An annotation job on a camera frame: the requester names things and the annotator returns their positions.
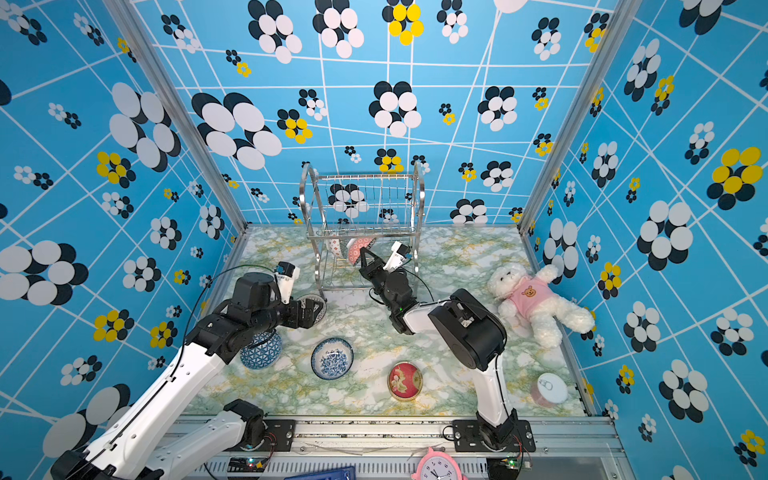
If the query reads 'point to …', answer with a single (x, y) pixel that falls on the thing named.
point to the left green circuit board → (246, 464)
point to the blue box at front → (342, 473)
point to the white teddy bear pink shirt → (532, 297)
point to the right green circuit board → (502, 466)
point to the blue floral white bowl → (332, 358)
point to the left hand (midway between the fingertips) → (311, 299)
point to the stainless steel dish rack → (345, 213)
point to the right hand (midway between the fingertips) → (363, 249)
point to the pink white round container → (548, 390)
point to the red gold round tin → (405, 381)
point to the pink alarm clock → (437, 465)
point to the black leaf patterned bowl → (355, 245)
